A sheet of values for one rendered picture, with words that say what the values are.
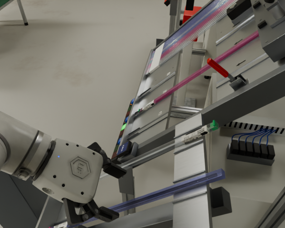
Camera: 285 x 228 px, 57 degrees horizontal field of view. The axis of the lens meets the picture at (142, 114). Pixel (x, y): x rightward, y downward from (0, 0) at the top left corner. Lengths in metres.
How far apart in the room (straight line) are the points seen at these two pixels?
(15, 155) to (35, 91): 1.98
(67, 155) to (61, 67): 2.18
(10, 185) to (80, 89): 1.37
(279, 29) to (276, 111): 0.72
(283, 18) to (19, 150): 0.56
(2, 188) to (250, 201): 0.88
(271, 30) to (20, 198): 1.02
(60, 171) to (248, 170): 0.74
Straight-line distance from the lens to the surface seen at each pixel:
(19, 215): 1.33
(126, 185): 0.91
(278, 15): 0.64
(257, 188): 1.01
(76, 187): 0.47
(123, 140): 0.91
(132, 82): 2.34
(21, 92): 2.45
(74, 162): 0.49
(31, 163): 0.45
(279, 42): 0.61
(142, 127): 0.89
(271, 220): 1.02
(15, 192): 1.15
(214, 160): 1.03
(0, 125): 0.45
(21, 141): 0.45
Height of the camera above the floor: 1.43
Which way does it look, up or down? 45 degrees down
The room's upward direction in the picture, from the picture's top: straight up
